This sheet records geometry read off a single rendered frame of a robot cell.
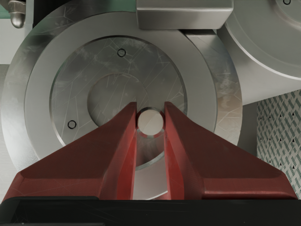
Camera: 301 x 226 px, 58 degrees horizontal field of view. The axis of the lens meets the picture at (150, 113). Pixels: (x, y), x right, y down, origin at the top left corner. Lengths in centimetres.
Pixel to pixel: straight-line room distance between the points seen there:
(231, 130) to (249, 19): 7
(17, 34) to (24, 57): 313
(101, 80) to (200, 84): 6
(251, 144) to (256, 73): 34
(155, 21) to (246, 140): 40
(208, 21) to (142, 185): 10
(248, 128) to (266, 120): 13
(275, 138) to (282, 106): 4
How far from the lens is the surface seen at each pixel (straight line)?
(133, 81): 15
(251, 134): 53
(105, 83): 15
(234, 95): 17
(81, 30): 18
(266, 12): 20
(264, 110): 41
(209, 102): 16
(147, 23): 16
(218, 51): 18
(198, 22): 16
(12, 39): 332
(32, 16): 20
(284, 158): 36
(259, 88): 23
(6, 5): 61
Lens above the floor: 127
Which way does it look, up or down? 4 degrees down
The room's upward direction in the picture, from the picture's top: 180 degrees clockwise
